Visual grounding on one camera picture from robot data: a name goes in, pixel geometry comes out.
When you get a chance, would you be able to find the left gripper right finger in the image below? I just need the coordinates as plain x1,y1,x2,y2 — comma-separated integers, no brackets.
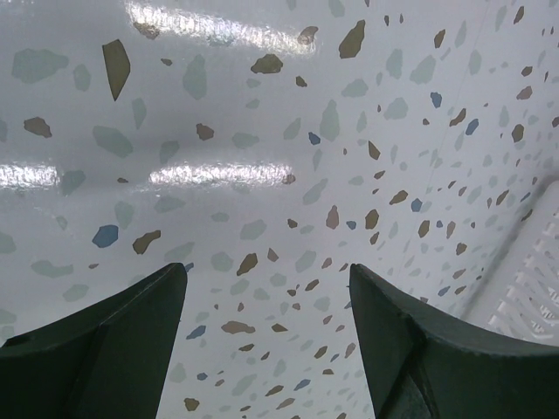
349,264,558,418

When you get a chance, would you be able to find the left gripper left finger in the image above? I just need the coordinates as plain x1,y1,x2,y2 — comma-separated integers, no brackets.
1,263,188,418

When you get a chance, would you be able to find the white plastic laundry basket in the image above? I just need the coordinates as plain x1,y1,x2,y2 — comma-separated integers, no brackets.
463,180,558,346

